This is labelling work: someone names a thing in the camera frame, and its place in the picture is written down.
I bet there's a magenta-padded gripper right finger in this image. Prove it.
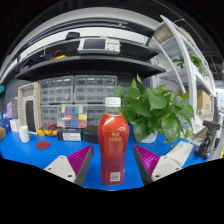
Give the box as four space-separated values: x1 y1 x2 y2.
133 144 183 187

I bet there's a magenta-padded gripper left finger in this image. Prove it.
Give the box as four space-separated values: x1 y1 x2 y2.
43 144 95 187

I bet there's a red drink bottle white cap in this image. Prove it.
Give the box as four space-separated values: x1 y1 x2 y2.
97 96 131 186

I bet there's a white power adapter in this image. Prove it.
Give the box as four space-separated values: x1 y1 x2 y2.
165 140 194 168

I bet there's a flat round red coaster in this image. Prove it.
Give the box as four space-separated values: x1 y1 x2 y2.
35 140 51 151

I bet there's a black box with white label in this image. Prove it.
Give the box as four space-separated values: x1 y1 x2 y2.
57 127 83 142

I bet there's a yellow multimeter with leads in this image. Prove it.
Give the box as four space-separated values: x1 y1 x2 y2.
36 123 61 137

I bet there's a black zip case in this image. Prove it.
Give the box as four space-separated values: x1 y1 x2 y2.
81 125 100 145

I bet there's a white cup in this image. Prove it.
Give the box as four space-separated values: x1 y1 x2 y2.
18 125 31 144

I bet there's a black stand device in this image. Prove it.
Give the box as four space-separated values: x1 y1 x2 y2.
194 119 222 161

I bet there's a black rounded speaker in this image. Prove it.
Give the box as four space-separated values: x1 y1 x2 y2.
25 100 37 133

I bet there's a green potted plant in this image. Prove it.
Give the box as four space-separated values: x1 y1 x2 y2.
113 73 196 144

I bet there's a blue box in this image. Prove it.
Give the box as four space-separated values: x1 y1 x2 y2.
0 118 12 134

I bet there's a dark grey flat box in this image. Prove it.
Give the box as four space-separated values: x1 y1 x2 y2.
11 97 19 120

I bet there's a beige dotted storage basket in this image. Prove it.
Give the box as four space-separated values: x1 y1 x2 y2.
17 82 43 134

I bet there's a black overhead shelf unit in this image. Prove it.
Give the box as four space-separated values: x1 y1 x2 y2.
0 31 167 83

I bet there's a white metal shelf unit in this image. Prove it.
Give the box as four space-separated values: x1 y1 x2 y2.
148 14 218 134

